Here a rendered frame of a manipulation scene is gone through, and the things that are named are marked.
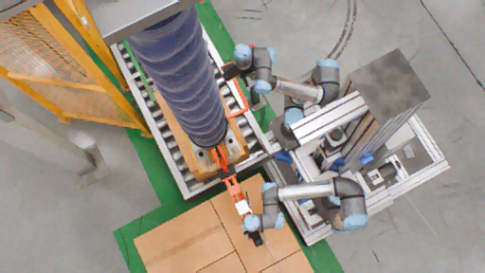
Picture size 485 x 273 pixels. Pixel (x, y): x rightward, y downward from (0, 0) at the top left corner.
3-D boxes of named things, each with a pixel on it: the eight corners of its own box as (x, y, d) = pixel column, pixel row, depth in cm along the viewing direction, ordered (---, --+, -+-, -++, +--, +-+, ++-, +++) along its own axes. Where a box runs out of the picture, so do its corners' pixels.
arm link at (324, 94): (329, 113, 244) (248, 94, 220) (329, 93, 247) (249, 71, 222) (345, 107, 234) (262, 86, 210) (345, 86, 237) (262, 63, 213)
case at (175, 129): (165, 111, 351) (152, 92, 312) (214, 87, 354) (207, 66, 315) (199, 183, 336) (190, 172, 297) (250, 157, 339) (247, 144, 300)
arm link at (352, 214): (348, 207, 268) (367, 193, 216) (351, 233, 265) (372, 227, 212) (327, 209, 269) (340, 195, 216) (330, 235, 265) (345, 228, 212)
